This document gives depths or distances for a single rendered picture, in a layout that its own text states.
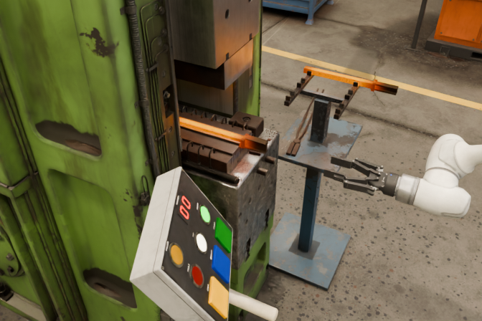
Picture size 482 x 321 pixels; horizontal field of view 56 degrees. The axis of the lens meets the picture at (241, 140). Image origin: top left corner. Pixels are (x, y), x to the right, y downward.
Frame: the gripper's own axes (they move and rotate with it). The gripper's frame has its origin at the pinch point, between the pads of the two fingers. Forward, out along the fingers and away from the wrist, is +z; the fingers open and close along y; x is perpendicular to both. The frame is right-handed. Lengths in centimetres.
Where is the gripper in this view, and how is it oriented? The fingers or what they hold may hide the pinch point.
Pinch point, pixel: (336, 168)
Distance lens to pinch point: 157.0
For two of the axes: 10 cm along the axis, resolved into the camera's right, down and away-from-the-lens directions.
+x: 0.0, -8.1, -5.9
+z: -8.9, -2.7, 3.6
